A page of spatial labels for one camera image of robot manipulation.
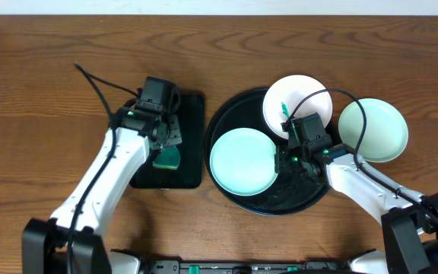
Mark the mint plate bottom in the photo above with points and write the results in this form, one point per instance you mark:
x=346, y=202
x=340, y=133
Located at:
x=242, y=161

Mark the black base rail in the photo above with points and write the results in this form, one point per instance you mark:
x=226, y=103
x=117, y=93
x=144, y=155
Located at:
x=176, y=267

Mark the mint plate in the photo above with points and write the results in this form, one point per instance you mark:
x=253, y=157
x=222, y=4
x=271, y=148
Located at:
x=386, y=135
x=242, y=161

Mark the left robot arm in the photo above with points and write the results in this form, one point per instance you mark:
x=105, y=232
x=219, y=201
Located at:
x=71, y=240

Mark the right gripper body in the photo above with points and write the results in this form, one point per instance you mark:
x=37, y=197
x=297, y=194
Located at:
x=292, y=160

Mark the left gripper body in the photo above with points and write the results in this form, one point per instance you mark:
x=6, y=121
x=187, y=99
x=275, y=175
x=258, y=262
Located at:
x=171, y=135

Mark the green scrubbing sponge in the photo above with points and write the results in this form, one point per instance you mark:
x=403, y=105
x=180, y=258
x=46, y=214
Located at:
x=168, y=159

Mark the white plate top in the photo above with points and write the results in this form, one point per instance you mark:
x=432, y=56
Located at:
x=288, y=92

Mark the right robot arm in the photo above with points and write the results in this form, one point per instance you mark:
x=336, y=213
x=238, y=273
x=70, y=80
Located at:
x=409, y=219

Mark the black round tray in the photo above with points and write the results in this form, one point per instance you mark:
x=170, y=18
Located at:
x=289, y=193

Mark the black rectangular water tray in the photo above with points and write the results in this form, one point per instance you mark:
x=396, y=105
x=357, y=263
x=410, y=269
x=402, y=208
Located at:
x=191, y=116

